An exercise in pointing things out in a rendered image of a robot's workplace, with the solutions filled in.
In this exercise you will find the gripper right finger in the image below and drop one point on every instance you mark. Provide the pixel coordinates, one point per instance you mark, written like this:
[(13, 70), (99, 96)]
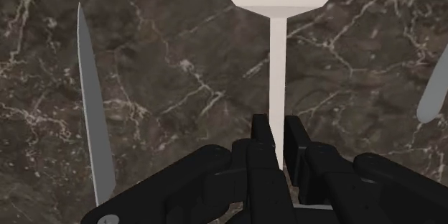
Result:
[(336, 177)]

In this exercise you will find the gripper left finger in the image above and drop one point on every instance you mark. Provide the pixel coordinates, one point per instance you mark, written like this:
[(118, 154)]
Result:
[(224, 181)]

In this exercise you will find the white spatula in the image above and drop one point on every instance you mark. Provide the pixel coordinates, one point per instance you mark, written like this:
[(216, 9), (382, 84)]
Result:
[(278, 76)]

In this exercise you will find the grey knife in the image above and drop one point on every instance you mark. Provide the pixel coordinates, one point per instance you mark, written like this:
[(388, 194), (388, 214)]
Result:
[(91, 111)]

